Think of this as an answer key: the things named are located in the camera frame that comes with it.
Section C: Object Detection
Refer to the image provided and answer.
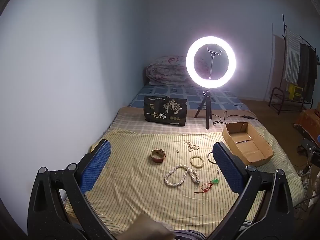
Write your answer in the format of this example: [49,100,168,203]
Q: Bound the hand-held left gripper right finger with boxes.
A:
[212,141,299,240]

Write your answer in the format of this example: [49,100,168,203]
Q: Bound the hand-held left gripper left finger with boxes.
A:
[27,139,118,240]

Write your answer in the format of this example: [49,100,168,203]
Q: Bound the red string green pendant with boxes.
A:
[194,178,220,195]

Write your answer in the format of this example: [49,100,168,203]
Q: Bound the cream bead bracelet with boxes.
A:
[189,155,205,167]

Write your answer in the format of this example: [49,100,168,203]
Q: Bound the thin pearl necklace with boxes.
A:
[184,141,200,152]

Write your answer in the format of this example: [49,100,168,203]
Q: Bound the thick white pearl necklace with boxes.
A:
[164,164,201,187]

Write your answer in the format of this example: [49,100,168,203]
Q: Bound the brown leather watch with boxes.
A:
[150,149,167,164]

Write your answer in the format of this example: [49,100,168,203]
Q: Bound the yellow striped cloth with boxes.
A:
[64,127,303,237]

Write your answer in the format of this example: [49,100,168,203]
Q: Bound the checked beige blanket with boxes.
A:
[109,106,264,137]

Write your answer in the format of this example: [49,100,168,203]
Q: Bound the black tripod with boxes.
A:
[194,88,213,130]

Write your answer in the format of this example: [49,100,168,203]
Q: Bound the beige cloth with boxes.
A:
[117,214,176,240]

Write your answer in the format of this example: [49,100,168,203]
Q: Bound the black printed snack bag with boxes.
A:
[144,95,188,127]

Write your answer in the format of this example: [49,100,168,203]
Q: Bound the black metal clothes rack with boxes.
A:
[268,14,317,115]

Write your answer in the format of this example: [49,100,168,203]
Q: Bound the blue patterned bed sheet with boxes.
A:
[128,84,250,110]

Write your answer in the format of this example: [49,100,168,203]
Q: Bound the black device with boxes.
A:
[301,137,320,167]

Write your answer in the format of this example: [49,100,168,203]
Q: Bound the orange cardboard box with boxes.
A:
[294,109,320,142]

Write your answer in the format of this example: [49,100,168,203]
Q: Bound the yellow box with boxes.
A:
[287,83,304,102]

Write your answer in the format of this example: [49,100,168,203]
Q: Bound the folded floral quilt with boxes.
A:
[146,56,200,87]

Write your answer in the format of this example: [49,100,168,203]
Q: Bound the black phone holder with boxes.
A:
[207,46,223,79]

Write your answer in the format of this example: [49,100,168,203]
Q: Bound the dark hanging garments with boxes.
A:
[297,42,318,103]

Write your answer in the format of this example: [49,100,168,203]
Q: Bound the white striped hanging garment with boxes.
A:
[285,27,302,84]

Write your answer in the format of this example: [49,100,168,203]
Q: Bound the black ring light cable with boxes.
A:
[212,110,261,126]

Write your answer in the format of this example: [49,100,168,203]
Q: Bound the white power strip with cables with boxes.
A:
[296,164,314,189]

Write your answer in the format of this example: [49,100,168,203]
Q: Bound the lit ring light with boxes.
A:
[186,36,237,89]

